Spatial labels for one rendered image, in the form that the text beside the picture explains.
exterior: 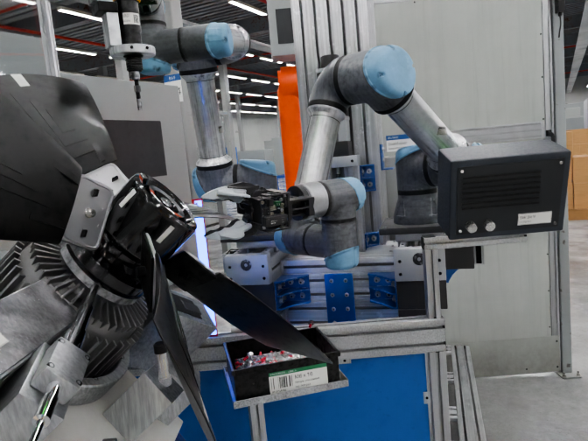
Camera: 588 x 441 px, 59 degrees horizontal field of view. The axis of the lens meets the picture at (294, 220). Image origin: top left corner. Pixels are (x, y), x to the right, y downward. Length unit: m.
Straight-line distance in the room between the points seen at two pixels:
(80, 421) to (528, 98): 2.51
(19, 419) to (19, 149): 0.29
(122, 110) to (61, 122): 4.27
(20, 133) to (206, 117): 1.01
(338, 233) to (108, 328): 0.52
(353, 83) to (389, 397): 0.75
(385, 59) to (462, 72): 1.62
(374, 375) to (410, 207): 0.51
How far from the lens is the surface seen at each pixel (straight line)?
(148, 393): 0.81
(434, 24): 2.78
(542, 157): 1.25
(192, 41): 1.22
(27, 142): 0.69
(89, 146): 0.88
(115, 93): 5.15
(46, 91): 0.97
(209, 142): 1.65
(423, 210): 1.55
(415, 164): 1.54
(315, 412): 1.36
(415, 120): 1.31
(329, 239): 1.10
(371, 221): 1.78
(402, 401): 1.37
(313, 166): 1.21
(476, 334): 2.94
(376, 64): 1.18
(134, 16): 0.90
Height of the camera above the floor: 1.27
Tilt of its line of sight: 7 degrees down
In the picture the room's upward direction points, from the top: 5 degrees counter-clockwise
